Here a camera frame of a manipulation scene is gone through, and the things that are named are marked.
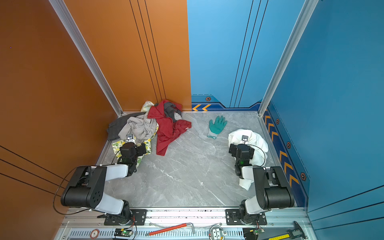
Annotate dark grey cloth in pile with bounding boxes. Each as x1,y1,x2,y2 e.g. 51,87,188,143
164,102,182,123

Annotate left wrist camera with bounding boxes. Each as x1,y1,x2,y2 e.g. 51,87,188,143
125,134,136,145

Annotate right silver corner post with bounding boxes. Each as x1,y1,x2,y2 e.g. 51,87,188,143
258,0,319,117

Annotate red white round sticker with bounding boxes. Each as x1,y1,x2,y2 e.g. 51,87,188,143
90,229,100,240

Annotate small white connector block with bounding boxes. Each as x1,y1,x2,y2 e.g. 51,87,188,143
209,225,227,240

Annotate black digital caliper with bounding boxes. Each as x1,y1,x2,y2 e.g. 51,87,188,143
259,221,308,240

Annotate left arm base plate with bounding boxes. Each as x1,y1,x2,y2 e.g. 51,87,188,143
104,209,147,227

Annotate dark red cloth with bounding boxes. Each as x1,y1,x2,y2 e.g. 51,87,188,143
148,100,192,156

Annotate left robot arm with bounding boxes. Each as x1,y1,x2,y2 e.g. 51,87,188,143
61,142,147,225

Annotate red handled hex key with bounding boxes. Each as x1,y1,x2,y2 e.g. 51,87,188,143
146,223,196,236

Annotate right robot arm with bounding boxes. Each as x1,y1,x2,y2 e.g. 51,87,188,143
229,144,295,225

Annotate lemon print cloth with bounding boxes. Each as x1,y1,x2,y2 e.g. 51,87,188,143
112,126,159,167

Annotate white cloth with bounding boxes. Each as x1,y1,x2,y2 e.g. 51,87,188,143
228,129,269,191

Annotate light grey cloth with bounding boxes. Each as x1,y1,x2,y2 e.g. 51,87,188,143
118,113,158,144

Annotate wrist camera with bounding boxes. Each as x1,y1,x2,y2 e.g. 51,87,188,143
241,135,249,145
125,134,136,145

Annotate green work glove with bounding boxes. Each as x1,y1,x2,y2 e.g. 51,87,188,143
207,116,227,139

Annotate green circuit board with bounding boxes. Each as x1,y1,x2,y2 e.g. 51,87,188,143
113,228,134,240

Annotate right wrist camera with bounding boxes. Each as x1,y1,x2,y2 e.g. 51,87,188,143
241,135,249,145

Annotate dark grey denim cloth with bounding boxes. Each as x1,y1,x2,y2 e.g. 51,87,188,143
107,112,145,141

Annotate silver aluminium corner post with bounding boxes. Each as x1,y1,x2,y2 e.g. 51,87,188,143
49,0,124,117

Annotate cream patterned cloth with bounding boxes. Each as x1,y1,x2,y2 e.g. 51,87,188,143
141,101,155,113

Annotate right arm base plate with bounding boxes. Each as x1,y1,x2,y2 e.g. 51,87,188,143
225,209,268,226

